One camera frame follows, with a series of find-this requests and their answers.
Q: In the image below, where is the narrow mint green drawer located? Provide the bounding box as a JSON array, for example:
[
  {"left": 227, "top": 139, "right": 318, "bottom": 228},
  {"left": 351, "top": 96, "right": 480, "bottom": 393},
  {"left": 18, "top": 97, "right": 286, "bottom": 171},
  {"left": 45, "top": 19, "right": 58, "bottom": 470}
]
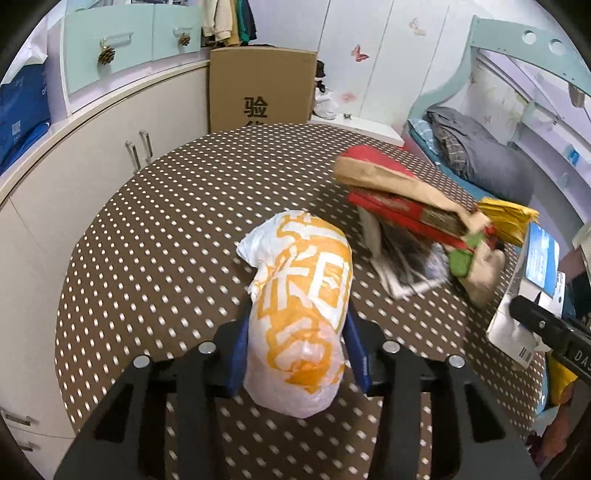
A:
[{"left": 152, "top": 2, "right": 204, "bottom": 61}]

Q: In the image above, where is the blue bag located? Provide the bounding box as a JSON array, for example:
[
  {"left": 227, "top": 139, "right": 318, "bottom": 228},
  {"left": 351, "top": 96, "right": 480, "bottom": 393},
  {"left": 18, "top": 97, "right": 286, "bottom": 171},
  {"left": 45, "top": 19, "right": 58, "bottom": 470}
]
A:
[{"left": 0, "top": 65, "right": 51, "bottom": 174}]

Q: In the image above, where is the orange and white plastic bag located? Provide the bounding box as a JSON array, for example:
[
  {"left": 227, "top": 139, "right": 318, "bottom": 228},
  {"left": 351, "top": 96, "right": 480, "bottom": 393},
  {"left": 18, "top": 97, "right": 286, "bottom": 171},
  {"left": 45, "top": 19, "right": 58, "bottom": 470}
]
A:
[{"left": 236, "top": 210, "right": 354, "bottom": 418}]

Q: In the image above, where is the white cloth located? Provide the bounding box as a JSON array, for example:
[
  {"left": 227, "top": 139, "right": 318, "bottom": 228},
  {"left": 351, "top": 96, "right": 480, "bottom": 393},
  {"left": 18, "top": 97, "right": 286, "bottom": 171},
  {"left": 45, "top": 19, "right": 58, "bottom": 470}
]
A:
[{"left": 313, "top": 90, "right": 341, "bottom": 119}]

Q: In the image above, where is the brown paper bag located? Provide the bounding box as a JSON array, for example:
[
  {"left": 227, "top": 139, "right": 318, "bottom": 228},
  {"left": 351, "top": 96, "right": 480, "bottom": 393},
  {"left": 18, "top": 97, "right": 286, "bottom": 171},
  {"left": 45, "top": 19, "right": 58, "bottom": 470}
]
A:
[{"left": 333, "top": 145, "right": 506, "bottom": 308}]

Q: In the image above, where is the grey quilt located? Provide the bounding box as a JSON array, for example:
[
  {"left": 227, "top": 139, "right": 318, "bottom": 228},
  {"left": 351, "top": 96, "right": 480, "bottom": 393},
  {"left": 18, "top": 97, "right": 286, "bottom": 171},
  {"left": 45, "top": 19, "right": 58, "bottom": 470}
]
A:
[{"left": 425, "top": 106, "right": 539, "bottom": 205}]

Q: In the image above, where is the green hanging garment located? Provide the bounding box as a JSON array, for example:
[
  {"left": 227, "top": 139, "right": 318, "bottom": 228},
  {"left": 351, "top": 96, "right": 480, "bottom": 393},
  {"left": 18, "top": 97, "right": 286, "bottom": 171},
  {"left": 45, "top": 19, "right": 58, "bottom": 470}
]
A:
[{"left": 233, "top": 0, "right": 246, "bottom": 44}]

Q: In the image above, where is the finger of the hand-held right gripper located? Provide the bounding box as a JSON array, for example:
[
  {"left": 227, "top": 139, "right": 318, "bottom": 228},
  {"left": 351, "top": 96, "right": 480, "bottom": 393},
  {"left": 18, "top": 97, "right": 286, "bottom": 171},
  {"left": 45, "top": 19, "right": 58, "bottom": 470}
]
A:
[{"left": 509, "top": 295, "right": 575, "bottom": 356}]

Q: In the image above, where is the yellow packet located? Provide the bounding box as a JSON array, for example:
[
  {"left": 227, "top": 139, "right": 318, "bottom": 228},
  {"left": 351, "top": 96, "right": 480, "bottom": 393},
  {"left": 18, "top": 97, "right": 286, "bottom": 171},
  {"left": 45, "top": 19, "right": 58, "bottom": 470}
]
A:
[{"left": 478, "top": 198, "right": 540, "bottom": 247}]

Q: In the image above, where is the red box with white lid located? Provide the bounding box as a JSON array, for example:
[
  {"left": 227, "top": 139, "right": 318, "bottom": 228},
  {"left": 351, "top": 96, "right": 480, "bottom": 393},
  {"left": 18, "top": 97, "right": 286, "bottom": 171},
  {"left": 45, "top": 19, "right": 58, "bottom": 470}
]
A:
[{"left": 308, "top": 113, "right": 407, "bottom": 147}]

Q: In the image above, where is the cream cabinet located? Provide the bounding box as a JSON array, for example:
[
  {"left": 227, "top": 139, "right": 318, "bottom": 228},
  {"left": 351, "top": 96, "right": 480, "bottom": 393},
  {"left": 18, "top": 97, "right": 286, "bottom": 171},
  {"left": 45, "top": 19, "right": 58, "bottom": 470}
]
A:
[{"left": 0, "top": 60, "right": 211, "bottom": 480}]

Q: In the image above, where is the large cardboard box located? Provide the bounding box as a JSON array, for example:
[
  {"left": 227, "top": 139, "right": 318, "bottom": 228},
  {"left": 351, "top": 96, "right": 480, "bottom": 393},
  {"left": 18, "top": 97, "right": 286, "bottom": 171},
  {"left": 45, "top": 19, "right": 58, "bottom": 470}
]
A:
[{"left": 209, "top": 46, "right": 318, "bottom": 134}]

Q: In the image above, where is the teal bed sheet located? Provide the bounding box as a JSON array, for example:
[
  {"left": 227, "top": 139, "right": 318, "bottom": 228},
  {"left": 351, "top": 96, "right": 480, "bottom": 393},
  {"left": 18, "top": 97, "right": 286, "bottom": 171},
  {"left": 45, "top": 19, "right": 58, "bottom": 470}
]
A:
[{"left": 406, "top": 117, "right": 468, "bottom": 178}]

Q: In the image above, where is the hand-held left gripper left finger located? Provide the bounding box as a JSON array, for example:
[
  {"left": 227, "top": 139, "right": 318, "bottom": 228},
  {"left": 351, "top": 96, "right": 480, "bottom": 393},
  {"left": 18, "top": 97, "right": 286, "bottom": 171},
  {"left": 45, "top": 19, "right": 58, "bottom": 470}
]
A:
[{"left": 54, "top": 318, "right": 253, "bottom": 480}]

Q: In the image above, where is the beige hanging garment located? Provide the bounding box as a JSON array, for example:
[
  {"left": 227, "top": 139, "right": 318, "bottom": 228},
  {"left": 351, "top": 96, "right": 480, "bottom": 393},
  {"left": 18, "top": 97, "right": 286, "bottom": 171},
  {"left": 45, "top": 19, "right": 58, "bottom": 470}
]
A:
[{"left": 202, "top": 0, "right": 236, "bottom": 42}]

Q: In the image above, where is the dark hanging garment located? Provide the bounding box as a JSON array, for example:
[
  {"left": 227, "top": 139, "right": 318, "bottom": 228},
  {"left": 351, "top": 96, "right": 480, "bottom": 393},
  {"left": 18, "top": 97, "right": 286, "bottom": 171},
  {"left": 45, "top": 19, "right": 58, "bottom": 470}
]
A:
[{"left": 242, "top": 0, "right": 258, "bottom": 47}]

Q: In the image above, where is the white wardrobe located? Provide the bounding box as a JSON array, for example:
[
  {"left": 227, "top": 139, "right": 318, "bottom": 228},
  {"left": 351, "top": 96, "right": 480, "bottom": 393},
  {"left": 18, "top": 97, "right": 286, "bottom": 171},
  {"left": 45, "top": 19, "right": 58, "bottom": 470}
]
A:
[{"left": 318, "top": 0, "right": 472, "bottom": 134}]

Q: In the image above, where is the wide mint green drawer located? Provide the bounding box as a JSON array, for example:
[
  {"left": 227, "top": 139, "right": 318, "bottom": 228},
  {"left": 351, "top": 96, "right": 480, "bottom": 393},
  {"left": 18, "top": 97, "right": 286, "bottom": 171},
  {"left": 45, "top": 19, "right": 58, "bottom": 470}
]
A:
[{"left": 62, "top": 7, "right": 155, "bottom": 95}]

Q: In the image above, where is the mint green bed frame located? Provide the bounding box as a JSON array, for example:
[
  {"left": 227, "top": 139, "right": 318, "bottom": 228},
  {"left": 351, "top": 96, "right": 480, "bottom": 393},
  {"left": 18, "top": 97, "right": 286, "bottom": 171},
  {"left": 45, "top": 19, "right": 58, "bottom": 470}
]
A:
[{"left": 406, "top": 14, "right": 591, "bottom": 241}]

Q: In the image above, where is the white box with blue label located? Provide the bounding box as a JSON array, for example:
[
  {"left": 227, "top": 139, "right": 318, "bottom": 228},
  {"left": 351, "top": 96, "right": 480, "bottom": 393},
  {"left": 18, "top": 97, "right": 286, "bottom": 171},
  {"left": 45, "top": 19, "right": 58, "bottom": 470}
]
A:
[{"left": 486, "top": 222, "right": 566, "bottom": 370}]

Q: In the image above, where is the newspaper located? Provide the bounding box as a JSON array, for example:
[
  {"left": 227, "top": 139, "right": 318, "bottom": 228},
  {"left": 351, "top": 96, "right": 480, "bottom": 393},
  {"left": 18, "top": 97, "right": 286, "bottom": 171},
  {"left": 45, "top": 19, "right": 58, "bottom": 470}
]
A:
[{"left": 360, "top": 210, "right": 452, "bottom": 298}]

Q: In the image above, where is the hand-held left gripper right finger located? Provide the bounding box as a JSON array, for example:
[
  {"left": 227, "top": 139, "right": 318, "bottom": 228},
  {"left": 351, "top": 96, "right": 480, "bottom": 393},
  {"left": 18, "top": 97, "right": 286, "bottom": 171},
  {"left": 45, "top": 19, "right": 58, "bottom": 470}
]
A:
[{"left": 344, "top": 309, "right": 541, "bottom": 480}]

